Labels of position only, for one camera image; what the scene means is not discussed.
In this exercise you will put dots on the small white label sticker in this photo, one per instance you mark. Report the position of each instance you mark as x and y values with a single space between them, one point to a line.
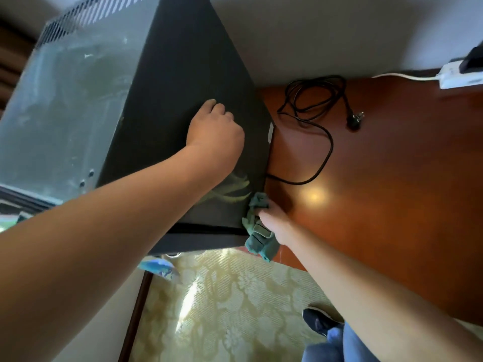
270 132

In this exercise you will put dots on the person's legs in blue jeans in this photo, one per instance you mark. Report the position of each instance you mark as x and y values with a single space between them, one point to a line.
339 346

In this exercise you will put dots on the person's right forearm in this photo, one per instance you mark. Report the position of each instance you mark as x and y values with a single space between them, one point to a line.
385 309

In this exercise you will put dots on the black power adapter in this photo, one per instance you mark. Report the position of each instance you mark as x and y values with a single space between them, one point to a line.
473 60

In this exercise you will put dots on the person's left forearm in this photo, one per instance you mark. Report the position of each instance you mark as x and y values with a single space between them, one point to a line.
75 252

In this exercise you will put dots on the green blue cleaning cloth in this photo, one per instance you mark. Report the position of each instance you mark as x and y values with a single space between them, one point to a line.
260 237

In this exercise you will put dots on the person's right black shoe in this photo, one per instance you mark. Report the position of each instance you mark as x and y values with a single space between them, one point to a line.
317 320

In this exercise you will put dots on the person's right hand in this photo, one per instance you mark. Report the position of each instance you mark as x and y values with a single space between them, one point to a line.
275 222

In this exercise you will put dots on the brown curtain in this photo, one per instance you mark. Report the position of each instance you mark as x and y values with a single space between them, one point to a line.
11 64

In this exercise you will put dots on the grey mini fridge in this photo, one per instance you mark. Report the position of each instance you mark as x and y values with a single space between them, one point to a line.
75 101

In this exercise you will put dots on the person's left hand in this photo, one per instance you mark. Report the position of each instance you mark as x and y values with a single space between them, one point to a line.
215 139

